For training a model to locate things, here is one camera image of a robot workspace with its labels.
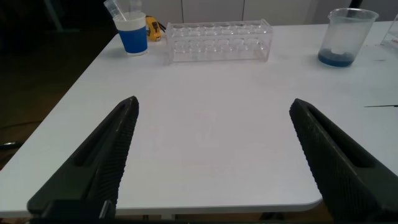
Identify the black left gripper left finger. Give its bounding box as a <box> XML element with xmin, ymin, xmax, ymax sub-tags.
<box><xmin>27</xmin><ymin>95</ymin><xmax>140</xmax><ymax>218</ymax></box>

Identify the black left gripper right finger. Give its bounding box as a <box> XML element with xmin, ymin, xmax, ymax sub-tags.
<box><xmin>289</xmin><ymin>98</ymin><xmax>398</xmax><ymax>224</ymax></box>

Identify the test tube with red liquid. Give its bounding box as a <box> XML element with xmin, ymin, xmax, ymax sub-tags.
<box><xmin>103</xmin><ymin>0</ymin><xmax>127</xmax><ymax>22</ymax></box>

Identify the test tube with blue liquid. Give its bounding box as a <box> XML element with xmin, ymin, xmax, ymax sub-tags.
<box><xmin>129</xmin><ymin>0</ymin><xmax>144</xmax><ymax>14</ymax></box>

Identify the clear plastic beaker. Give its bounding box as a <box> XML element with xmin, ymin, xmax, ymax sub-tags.
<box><xmin>317</xmin><ymin>7</ymin><xmax>380</xmax><ymax>68</ymax></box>

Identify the clear acrylic test tube rack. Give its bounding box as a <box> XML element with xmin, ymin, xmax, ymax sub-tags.
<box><xmin>165</xmin><ymin>18</ymin><xmax>274</xmax><ymax>65</ymax></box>
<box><xmin>381</xmin><ymin>14</ymin><xmax>398</xmax><ymax>52</ymax></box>

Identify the grey metal chair base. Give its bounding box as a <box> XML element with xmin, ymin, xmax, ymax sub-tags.
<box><xmin>0</xmin><ymin>141</ymin><xmax>24</xmax><ymax>151</ymax></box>

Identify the blue white paper cup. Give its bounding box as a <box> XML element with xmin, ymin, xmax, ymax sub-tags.
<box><xmin>113</xmin><ymin>11</ymin><xmax>149</xmax><ymax>57</ymax></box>

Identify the yellow tape measure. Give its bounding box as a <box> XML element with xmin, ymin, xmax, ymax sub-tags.
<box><xmin>145</xmin><ymin>15</ymin><xmax>167</xmax><ymax>42</ymax></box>

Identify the black floor cable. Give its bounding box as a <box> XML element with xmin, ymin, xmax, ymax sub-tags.
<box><xmin>0</xmin><ymin>120</ymin><xmax>43</xmax><ymax>130</ymax></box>

